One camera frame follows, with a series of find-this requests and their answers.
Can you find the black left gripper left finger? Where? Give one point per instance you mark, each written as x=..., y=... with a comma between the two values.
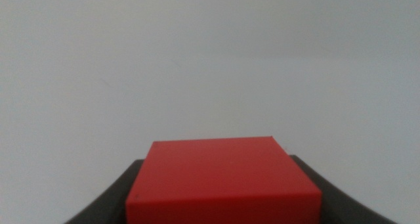
x=111, y=201

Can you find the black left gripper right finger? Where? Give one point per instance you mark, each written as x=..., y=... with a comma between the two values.
x=341, y=204

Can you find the red cube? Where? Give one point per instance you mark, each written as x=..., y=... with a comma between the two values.
x=223, y=181

